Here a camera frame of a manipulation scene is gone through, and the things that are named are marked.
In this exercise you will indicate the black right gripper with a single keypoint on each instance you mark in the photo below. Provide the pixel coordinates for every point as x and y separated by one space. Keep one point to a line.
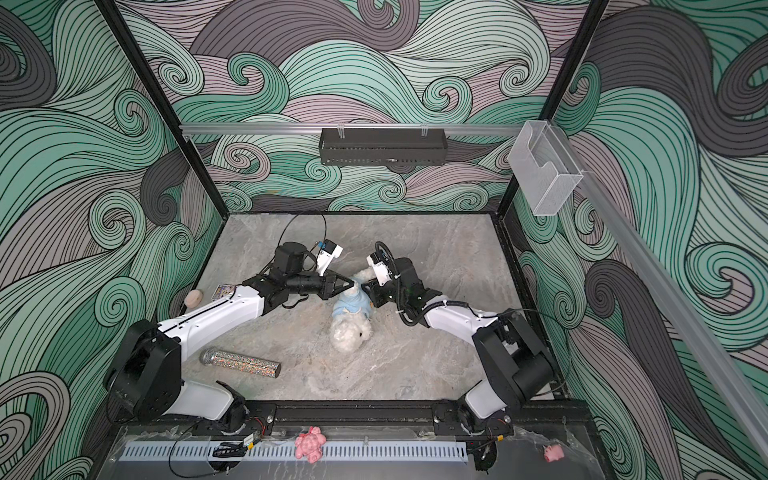
375 293

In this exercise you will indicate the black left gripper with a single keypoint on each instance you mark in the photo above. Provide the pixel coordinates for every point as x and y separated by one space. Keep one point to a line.
329 287

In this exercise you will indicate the light blue fleece hoodie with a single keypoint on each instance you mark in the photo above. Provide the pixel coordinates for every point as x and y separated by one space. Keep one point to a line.
353 301

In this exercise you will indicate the white plush teddy bear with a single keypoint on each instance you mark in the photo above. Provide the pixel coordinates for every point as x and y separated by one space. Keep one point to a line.
348 332

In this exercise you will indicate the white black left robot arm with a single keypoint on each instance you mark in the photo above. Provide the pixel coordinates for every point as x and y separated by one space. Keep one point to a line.
145 379

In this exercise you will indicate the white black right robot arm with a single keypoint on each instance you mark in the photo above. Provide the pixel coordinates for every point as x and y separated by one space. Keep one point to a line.
515 360

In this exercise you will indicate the colourful card box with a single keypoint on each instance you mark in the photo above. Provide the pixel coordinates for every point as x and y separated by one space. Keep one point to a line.
223 291

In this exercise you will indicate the pink round wooden block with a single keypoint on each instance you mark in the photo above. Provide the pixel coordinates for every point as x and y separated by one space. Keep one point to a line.
193 299

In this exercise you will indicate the glitter multicolour tube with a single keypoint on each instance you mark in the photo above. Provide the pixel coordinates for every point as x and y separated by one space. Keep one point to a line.
240 362

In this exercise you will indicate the pink plush toy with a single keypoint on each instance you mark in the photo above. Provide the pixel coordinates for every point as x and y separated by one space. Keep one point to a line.
309 445

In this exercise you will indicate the small pink toy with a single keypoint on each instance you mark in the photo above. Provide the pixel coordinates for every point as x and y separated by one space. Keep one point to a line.
554 453

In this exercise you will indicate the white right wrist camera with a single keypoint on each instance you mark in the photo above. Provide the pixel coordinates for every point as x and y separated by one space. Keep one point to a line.
379 262

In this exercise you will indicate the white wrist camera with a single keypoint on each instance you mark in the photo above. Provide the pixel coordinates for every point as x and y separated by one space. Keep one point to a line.
328 251
379 262

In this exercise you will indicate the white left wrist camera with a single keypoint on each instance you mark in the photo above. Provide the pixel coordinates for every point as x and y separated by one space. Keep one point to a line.
328 251

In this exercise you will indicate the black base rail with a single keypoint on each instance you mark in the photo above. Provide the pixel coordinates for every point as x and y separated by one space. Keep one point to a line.
442 416

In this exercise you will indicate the black wall-mounted tray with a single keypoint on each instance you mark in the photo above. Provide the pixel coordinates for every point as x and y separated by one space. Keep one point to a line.
370 147

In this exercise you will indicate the aluminium rail back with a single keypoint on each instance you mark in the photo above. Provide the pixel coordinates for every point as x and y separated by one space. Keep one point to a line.
278 128

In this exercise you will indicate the aluminium rail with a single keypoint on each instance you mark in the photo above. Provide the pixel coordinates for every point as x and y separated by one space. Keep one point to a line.
615 207
278 128

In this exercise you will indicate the clear acrylic wall bin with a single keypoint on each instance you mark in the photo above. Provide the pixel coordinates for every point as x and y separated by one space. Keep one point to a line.
544 164

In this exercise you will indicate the white slotted cable duct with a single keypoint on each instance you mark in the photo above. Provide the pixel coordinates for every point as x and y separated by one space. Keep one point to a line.
371 451

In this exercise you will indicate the black left corner post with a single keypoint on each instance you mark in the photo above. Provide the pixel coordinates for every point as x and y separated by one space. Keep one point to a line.
131 49

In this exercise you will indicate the aluminium rail right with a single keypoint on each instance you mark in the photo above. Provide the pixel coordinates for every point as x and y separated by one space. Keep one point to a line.
615 207

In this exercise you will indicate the black cage corner post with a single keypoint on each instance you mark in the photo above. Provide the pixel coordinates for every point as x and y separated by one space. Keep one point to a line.
573 57

